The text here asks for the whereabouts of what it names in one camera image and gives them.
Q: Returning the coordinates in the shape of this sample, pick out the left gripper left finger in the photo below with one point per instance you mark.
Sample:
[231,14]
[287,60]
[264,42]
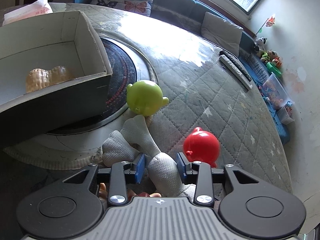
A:
[123,173]

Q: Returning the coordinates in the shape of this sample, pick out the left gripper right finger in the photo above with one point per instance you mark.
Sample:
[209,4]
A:
[199,174]

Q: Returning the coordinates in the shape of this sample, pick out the red round toy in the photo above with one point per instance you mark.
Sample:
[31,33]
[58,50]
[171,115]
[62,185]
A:
[202,146]

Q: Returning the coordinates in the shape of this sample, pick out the white plush rabbit toy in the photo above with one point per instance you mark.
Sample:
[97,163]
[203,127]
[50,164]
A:
[162,169]

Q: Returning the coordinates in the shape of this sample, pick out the green round toy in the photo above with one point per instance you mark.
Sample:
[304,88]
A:
[145,97]

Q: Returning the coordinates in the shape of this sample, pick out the tan peanut toy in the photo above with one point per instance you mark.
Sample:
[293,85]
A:
[40,78]

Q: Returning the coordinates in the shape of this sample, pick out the cartoon girl doll figure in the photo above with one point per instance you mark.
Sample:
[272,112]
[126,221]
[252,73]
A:
[103,194]

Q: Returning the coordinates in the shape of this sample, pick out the grey quilted table mat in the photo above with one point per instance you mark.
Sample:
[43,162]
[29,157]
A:
[201,91]

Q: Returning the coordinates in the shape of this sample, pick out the small clear container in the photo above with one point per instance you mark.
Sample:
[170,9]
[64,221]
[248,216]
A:
[284,117]

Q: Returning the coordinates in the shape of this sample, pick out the grey remote control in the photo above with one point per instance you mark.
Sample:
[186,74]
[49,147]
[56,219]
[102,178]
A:
[236,71]

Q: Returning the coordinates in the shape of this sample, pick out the clear plastic toy bin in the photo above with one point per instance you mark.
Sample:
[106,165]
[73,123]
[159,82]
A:
[276,92]

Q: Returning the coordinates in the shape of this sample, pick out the black remote control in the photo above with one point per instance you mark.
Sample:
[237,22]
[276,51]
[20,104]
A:
[223,52]

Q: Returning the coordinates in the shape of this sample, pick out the round black hotplate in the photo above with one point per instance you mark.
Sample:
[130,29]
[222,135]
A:
[128,67]

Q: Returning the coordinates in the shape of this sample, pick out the green toy basin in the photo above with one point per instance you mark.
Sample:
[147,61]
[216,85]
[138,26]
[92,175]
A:
[273,69]

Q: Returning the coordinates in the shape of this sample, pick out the stuffed animals pile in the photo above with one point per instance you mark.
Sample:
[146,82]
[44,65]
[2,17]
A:
[266,56]

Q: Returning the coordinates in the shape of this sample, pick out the grey cardboard box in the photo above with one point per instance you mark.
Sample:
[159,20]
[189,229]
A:
[64,39]

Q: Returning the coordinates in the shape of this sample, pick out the grey cushion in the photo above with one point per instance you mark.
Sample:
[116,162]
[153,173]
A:
[222,32]

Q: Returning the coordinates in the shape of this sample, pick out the paper pinwheel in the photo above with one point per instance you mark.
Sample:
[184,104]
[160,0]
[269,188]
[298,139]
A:
[268,23]

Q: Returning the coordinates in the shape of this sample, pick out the blue sofa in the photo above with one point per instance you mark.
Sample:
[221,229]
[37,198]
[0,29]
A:
[189,15]

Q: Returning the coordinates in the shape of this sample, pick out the pink plastic bag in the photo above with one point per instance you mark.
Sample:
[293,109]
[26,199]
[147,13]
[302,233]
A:
[40,7]

